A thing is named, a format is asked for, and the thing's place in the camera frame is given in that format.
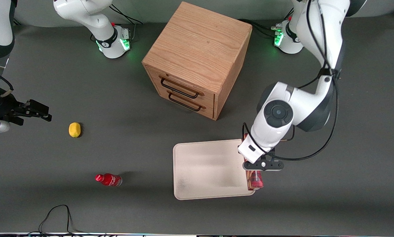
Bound wooden drawer front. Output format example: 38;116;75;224
146;66;215;106
151;85;215;119

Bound black right base cables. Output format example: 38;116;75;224
109;4;143;41

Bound red cookie box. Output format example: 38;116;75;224
243;133;264;191

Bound white rectangular plastic tray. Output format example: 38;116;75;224
173;139;256;200

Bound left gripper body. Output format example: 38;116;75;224
238;137;285;172

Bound wooden drawer cabinet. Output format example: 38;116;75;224
142;2;253;120

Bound black base cables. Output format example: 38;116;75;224
238;19;277;39
109;4;143;41

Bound black metal drawer handle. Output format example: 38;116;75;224
159;76;205;99
168;92;206;112

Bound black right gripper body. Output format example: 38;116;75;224
0;87;27;121

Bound thin black looped cable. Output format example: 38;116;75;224
38;204;85;236

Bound red cola bottle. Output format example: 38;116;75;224
95;173;123;187

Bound yellow lemon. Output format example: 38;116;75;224
69;122;81;138

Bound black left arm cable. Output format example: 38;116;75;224
242;0;340;162

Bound black left base cables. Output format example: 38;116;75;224
238;19;277;39

